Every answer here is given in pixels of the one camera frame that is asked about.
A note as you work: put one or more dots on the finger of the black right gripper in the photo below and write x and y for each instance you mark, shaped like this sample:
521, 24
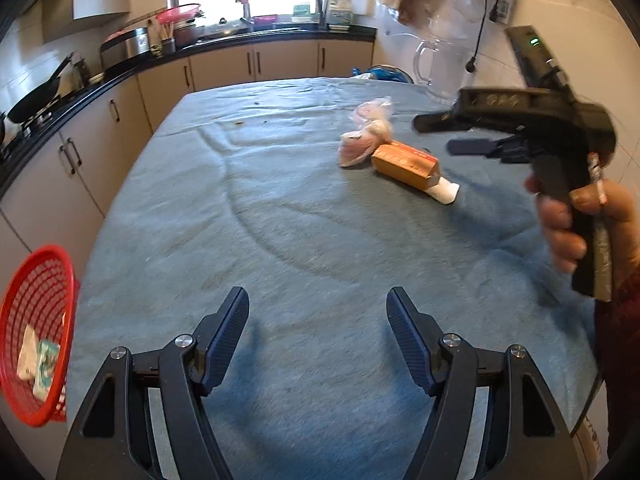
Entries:
434, 123
507, 150

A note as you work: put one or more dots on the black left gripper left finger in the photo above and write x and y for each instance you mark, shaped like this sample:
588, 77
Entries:
112, 434

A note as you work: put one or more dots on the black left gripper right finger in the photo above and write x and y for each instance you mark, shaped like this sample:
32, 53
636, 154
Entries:
525, 436

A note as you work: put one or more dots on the orange medicine box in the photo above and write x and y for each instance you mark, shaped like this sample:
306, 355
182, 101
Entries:
407, 165

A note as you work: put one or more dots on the pink white plastic bag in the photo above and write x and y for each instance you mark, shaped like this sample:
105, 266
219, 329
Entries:
373, 128

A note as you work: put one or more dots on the white tissue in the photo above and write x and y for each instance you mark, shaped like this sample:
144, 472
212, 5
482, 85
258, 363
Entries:
444, 191

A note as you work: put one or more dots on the red sleeve forearm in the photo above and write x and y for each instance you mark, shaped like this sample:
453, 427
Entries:
617, 352

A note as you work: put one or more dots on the beige lower kitchen cabinets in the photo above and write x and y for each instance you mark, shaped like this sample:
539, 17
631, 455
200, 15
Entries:
58, 183

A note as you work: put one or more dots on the person's right hand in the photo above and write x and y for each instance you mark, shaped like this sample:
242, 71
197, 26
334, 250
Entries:
613, 203

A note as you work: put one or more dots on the clear glass pitcher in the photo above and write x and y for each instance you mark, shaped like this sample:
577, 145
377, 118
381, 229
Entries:
443, 68

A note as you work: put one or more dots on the blue chair back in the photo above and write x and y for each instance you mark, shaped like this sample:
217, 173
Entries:
384, 73

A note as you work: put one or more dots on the grey-blue table cloth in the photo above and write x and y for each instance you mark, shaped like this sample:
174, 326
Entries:
240, 186

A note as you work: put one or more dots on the red plastic mesh basket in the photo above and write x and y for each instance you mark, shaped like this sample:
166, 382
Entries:
37, 326

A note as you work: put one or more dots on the pink colander bowl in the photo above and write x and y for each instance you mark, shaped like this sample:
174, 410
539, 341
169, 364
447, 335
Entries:
178, 14

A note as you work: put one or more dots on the silver toaster oven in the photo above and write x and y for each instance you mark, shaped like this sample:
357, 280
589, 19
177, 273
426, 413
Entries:
125, 46

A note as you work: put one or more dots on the black frying pan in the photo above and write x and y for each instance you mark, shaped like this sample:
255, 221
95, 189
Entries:
39, 98

